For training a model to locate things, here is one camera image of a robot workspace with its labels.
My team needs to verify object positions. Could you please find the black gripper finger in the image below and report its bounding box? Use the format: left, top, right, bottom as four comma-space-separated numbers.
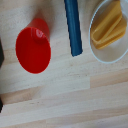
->
0, 38, 5, 67
0, 96, 4, 114

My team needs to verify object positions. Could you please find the dark blue bar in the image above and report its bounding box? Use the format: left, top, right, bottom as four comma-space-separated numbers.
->
63, 0, 84, 58

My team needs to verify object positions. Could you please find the white round plate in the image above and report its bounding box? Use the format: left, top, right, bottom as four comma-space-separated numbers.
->
88, 0, 128, 65

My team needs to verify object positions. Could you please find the yellow plastic food toy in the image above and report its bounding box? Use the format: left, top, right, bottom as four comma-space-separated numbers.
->
90, 0, 128, 51

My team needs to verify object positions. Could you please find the red plastic cup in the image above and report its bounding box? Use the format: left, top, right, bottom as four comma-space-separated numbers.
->
15, 17, 52, 75

